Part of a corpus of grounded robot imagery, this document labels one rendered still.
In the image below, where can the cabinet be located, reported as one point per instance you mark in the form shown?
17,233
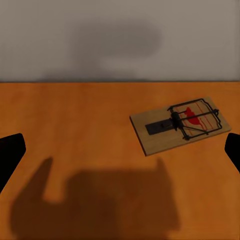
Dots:
84,175

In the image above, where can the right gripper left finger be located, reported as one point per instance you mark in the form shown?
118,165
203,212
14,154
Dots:
12,150

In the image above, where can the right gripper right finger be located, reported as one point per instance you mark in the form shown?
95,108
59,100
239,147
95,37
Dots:
232,148

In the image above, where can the mousetrap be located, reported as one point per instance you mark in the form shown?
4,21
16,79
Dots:
177,125

